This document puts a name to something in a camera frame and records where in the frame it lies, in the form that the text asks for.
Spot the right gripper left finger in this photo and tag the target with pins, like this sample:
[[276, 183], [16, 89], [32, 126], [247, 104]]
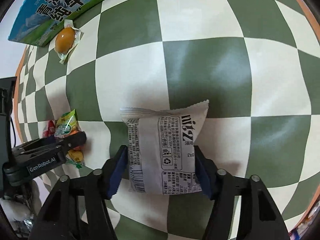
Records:
[[76, 209]]

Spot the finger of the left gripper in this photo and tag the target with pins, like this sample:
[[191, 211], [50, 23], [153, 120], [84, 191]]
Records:
[[65, 144]]

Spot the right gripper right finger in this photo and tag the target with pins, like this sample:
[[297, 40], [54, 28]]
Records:
[[259, 216]]

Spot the grey white snack packet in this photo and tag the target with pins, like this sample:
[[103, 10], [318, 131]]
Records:
[[161, 151]]

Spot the small red snack packet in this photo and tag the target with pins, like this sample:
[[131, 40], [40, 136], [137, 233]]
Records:
[[49, 129]]

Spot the braised egg packet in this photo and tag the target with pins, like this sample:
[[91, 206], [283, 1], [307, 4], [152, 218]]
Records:
[[66, 40]]

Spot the cardboard milk box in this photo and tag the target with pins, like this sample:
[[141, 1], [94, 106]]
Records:
[[38, 21]]

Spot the green white checkered mat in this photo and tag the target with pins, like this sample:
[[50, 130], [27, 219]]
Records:
[[255, 61]]

